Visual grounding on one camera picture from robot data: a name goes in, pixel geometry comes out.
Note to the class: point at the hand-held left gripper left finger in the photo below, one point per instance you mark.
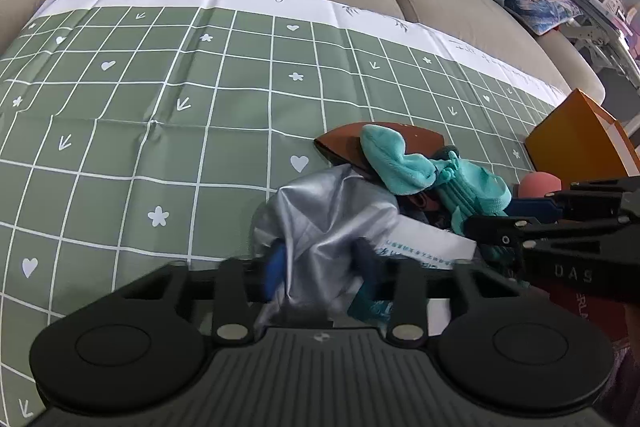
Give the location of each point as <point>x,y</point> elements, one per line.
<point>276,268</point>

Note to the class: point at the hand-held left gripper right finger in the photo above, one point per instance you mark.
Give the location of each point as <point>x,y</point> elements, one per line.
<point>364,263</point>

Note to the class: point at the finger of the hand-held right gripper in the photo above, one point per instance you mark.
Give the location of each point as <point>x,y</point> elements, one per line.
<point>537,208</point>
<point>500,229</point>

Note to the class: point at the teal knitted sock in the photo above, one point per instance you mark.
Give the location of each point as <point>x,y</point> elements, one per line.
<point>475,192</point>

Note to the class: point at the silver cloth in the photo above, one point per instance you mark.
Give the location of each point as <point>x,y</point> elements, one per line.
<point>320,217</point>

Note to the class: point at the navy cloth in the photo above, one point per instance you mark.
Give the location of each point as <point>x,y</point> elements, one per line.
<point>435,222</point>

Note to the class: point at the orange box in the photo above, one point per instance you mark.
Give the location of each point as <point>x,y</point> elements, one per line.
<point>565,142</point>

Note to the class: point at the teal fluffy sock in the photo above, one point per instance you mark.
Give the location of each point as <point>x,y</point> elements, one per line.
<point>395,162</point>

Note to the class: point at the pink plush ball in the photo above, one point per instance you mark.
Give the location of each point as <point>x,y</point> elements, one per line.
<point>537,184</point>

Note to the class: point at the red printed bag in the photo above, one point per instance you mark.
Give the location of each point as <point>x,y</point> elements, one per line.
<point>585,317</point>

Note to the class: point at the white printed packet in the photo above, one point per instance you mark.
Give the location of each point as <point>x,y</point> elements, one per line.
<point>435,247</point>

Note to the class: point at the purple rug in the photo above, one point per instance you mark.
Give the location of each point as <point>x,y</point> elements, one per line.
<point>622,357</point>

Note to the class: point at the brown cloth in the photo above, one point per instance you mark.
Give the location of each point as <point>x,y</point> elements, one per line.
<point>345,147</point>

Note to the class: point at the blue printed magazine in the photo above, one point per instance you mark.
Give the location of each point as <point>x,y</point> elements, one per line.
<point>540,4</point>

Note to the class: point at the green checked cloth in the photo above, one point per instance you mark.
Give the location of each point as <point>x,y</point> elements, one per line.
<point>150,107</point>

